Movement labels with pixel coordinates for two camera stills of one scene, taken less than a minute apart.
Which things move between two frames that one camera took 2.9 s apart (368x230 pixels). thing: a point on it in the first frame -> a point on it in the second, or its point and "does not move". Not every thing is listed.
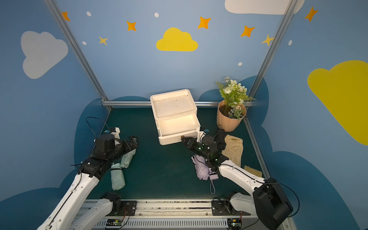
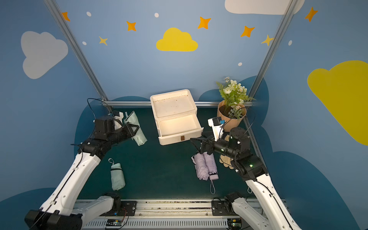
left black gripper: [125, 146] -> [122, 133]
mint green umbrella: [118, 180] does not move
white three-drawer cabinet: [175, 114] does not move
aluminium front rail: [175, 214] does not move
